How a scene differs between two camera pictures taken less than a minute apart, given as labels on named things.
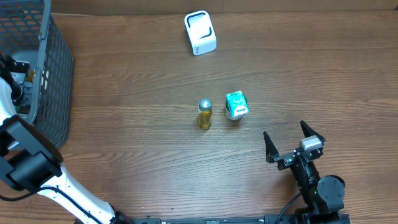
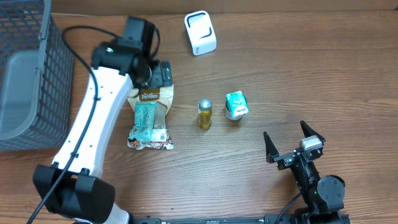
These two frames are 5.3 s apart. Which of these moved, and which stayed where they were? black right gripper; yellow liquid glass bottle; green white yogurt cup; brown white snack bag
Moved: brown white snack bag
Stayed: yellow liquid glass bottle; green white yogurt cup; black right gripper
